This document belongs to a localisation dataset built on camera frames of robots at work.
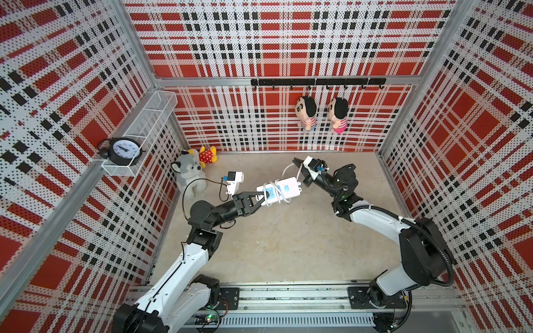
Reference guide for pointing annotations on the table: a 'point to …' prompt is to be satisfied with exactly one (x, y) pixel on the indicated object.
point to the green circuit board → (206, 319)
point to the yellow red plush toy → (206, 156)
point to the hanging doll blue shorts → (305, 109)
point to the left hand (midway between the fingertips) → (271, 196)
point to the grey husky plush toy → (190, 177)
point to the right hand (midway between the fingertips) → (298, 157)
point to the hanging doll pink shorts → (338, 111)
